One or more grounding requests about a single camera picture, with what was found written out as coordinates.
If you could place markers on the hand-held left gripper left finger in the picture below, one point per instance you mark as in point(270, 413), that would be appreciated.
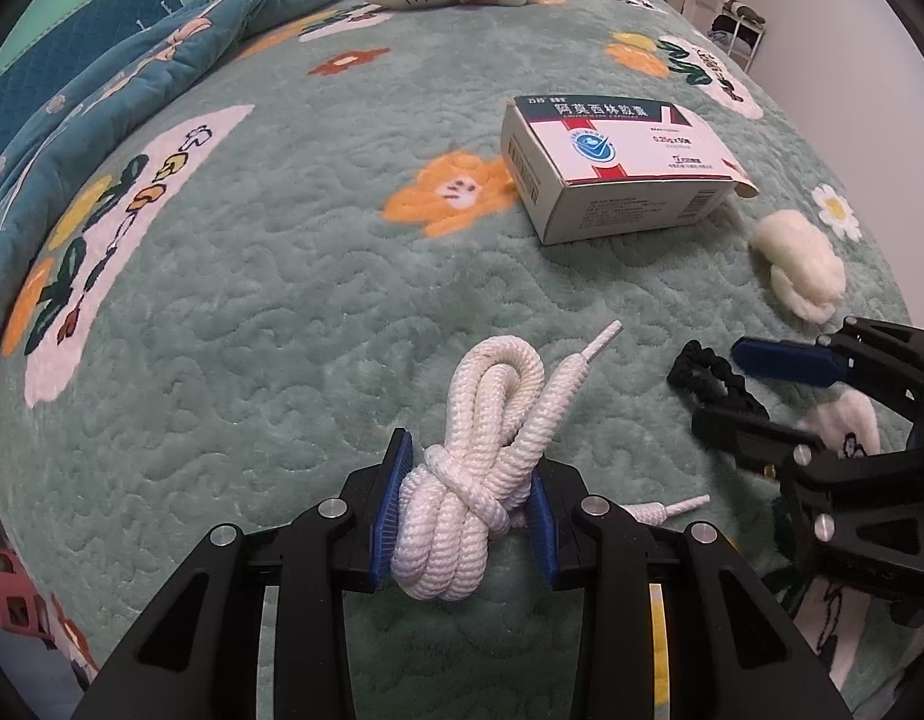
point(387, 499)

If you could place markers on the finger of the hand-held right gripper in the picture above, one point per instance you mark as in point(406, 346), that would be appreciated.
point(739, 435)
point(784, 361)

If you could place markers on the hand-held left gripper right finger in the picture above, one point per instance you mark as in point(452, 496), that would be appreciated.
point(541, 521)

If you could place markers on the black hair scrunchie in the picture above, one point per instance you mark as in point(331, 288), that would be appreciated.
point(732, 392)

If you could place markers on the white crumpled tissue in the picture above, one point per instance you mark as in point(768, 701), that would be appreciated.
point(799, 262)

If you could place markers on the green floral blanket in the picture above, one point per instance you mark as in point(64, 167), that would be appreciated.
point(282, 277)

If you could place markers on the white medicine box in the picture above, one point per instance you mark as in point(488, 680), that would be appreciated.
point(619, 157)

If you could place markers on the metal rack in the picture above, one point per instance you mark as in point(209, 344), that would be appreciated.
point(743, 30)

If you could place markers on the pink plastic crate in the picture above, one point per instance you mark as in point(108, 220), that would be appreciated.
point(12, 600)

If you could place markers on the blue floral quilt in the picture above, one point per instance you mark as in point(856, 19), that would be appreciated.
point(94, 90)

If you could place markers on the teal quilted headboard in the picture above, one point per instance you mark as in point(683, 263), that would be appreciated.
point(94, 15)

